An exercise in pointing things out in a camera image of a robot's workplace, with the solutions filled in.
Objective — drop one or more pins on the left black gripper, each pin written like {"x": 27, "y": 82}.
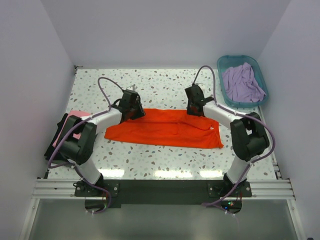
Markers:
{"x": 141, "y": 113}

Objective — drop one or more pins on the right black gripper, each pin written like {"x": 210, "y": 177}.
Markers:
{"x": 189, "y": 111}

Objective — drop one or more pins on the orange t shirt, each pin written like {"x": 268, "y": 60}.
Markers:
{"x": 168, "y": 127}

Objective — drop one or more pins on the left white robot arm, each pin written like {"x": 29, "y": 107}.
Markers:
{"x": 77, "y": 137}

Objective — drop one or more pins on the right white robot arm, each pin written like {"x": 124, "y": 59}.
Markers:
{"x": 248, "y": 135}

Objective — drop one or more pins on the pink folded t shirt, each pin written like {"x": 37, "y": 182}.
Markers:
{"x": 69, "y": 120}

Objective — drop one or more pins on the lilac t shirt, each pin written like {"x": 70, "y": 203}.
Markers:
{"x": 241, "y": 85}

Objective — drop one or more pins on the teal plastic basket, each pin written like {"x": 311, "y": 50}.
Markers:
{"x": 226, "y": 61}

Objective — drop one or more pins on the black folded t shirt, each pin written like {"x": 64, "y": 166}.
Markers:
{"x": 58, "y": 160}

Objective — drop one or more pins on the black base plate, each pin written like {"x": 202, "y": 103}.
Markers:
{"x": 116, "y": 193}

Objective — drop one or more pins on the aluminium frame rail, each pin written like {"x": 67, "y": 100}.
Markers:
{"x": 278, "y": 189}

